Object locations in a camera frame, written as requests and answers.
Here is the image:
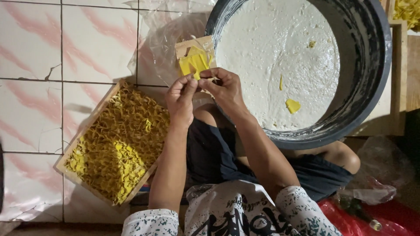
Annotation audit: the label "small wooden board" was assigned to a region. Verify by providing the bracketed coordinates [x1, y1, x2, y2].
[175, 35, 218, 71]

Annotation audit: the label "yellow dough sheet piece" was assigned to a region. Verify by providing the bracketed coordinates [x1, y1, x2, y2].
[192, 62, 210, 81]

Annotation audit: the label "crumpled clear plastic bag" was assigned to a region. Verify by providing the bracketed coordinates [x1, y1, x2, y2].
[338, 136, 417, 206]

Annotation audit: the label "dark glass bottle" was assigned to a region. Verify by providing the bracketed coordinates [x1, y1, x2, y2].
[338, 194, 383, 231]

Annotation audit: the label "clear plastic sheet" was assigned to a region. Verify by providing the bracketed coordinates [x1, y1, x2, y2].
[124, 0, 218, 110]

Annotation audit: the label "person's white printed shirt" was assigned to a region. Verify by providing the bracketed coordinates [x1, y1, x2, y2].
[121, 180, 343, 236]

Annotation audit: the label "person's dark shorts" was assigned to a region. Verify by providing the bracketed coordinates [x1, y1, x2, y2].
[185, 117, 355, 202]

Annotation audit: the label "large black flour basin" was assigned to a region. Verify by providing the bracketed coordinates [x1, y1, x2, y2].
[205, 0, 393, 151]

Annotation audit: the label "pile of folded yellow dough pieces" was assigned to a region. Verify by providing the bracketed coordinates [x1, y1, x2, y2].
[64, 82, 170, 205]

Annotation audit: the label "person's right hand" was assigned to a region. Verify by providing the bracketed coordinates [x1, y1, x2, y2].
[198, 68, 244, 113]

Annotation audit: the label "person's left hand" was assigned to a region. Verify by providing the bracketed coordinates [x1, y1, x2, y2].
[165, 74, 199, 130]

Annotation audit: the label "wooden frame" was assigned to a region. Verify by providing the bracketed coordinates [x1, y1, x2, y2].
[348, 0, 420, 137]

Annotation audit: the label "heap of yellow dough pieces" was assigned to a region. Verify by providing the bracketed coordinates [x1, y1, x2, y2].
[393, 0, 420, 32]

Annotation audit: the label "yellow dough scrap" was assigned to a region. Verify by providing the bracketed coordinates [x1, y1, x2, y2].
[285, 99, 301, 115]

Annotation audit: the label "red plastic bag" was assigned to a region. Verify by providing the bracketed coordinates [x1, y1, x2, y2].
[318, 197, 420, 236]

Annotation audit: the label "stack of yellow dough squares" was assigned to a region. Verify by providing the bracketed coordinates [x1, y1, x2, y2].
[178, 45, 214, 79]

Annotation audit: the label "wooden tray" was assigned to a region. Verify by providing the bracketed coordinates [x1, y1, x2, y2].
[54, 78, 171, 208]

